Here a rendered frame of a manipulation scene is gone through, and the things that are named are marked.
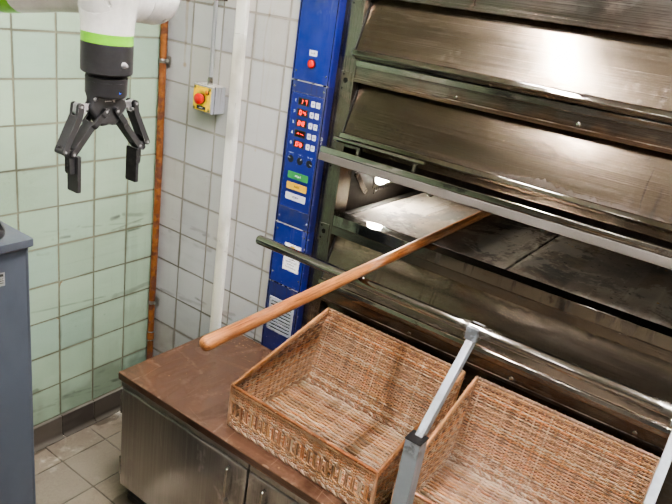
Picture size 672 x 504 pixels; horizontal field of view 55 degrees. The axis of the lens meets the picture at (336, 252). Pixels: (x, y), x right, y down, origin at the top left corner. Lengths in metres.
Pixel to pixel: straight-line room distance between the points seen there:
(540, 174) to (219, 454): 1.27
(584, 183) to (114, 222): 1.79
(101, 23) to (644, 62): 1.26
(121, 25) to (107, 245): 1.63
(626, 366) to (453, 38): 1.04
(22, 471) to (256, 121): 1.35
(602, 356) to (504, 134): 0.68
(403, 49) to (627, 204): 0.78
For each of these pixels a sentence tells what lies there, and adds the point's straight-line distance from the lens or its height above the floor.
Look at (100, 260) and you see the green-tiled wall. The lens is 2.78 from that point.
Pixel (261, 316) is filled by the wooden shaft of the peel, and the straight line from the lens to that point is 1.42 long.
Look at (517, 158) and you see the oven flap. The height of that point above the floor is 1.53.
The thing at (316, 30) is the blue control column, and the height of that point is 1.76.
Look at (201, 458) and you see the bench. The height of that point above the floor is 0.45.
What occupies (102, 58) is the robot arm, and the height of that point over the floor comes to 1.71.
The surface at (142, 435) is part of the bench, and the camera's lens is 2.41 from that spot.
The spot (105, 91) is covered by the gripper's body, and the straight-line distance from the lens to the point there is 1.27.
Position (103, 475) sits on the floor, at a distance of 2.85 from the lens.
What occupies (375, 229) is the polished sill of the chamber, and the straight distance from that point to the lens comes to 2.15.
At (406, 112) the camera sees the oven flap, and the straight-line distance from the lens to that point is 2.06.
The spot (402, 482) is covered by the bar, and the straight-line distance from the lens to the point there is 1.63.
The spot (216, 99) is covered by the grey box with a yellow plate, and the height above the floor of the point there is 1.47.
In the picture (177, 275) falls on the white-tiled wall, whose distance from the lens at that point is 2.87.
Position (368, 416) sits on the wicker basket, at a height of 0.59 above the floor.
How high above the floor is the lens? 1.86
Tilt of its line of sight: 21 degrees down
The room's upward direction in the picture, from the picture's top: 9 degrees clockwise
